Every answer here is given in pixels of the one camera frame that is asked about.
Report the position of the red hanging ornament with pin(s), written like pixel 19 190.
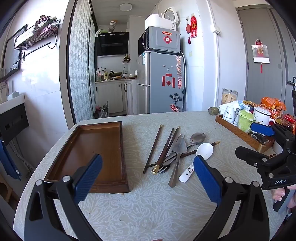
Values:
pixel 193 26

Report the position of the person's right hand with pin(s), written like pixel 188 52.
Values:
pixel 278 194

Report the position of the dark wooden tray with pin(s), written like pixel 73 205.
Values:
pixel 99 143

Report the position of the black framed mirror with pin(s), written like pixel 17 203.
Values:
pixel 11 55

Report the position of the metal spoon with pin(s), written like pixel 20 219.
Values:
pixel 175 166
pixel 197 138

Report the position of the blue towel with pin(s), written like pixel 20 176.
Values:
pixel 8 160

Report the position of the black wrapped packet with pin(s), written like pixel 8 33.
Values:
pixel 260 138

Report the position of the black sink cabinet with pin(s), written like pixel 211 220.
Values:
pixel 13 122

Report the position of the patterned sliding door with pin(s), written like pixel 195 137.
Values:
pixel 79 69

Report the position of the white sink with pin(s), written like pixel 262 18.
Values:
pixel 11 102

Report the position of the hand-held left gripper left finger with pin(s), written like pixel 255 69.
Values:
pixel 89 178

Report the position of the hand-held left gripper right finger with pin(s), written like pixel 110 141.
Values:
pixel 207 180

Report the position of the grey door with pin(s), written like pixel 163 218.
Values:
pixel 259 88

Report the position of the red snack packet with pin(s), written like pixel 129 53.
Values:
pixel 290 122

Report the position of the silver refrigerator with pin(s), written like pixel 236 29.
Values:
pixel 159 81

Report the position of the yellow label oil bottle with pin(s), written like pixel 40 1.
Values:
pixel 106 75

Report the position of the stacked white cups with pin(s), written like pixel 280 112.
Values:
pixel 230 114

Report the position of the white wall switch box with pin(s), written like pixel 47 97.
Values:
pixel 217 29

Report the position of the dark wooden chopstick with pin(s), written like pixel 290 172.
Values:
pixel 189 153
pixel 167 144
pixel 153 148

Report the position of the orange snack packets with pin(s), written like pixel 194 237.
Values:
pixel 274 106

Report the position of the clear plastic bottle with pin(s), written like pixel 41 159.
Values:
pixel 98 75

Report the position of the black range hood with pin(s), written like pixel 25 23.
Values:
pixel 112 44

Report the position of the silver microwave oven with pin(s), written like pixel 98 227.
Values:
pixel 161 39

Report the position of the white rice cooker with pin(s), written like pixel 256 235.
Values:
pixel 170 15

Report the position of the metal fork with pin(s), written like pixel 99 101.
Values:
pixel 163 171

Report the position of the white plastic bag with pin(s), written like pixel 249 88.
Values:
pixel 227 106

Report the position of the white bird-print teapot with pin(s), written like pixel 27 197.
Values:
pixel 261 115

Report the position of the small green brown fruit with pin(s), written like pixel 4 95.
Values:
pixel 214 110

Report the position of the metal spoons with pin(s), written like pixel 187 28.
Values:
pixel 173 139

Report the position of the glass jar of crackers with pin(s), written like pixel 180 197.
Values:
pixel 229 98

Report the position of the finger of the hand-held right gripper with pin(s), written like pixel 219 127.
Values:
pixel 252 157
pixel 262 129

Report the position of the white kitchen appliance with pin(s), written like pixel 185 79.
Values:
pixel 155 22

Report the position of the white ceramic spoon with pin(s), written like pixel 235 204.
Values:
pixel 204 150

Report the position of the white kitchen cabinet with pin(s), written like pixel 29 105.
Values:
pixel 111 95

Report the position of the light wooden tray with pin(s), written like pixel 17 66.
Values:
pixel 240 134

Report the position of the hanging wall calendar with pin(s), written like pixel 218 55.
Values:
pixel 260 54

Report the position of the black wok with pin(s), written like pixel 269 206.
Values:
pixel 115 74

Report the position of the round ceiling lamp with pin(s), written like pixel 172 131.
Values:
pixel 125 6

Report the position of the plastic bag bundle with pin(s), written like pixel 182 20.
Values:
pixel 101 111

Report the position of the green cabbage-shaped teapot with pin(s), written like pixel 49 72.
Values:
pixel 245 120

